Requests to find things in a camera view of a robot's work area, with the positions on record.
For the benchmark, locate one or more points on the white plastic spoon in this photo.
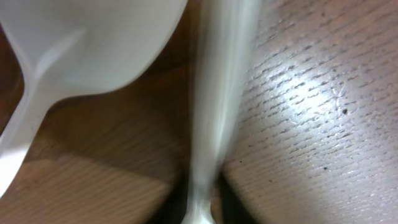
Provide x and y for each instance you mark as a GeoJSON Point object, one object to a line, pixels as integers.
{"type": "Point", "coordinates": [226, 39]}
{"type": "Point", "coordinates": [74, 48]}

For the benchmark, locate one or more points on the white plastic spoon top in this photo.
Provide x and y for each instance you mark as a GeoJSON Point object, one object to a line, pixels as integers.
{"type": "Point", "coordinates": [74, 48]}

